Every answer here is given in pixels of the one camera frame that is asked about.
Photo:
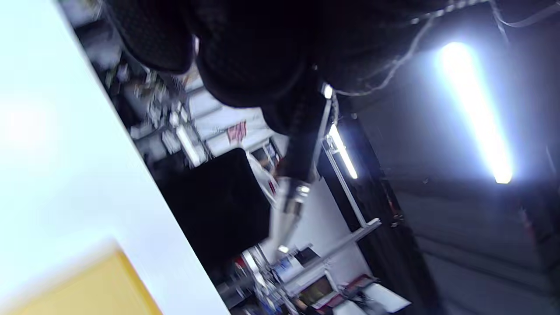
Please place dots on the person's left hand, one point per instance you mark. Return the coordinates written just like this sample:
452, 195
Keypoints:
253, 43

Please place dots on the black gel pen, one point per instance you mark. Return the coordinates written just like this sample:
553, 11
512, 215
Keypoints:
299, 153

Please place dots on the translucent orange pen case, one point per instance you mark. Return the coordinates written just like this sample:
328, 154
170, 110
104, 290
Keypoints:
87, 293

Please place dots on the long ceiling light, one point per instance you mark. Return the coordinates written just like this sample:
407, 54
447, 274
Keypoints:
477, 113
343, 151

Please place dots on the black mesh office chair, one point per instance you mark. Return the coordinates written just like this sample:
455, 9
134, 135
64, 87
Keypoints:
214, 205

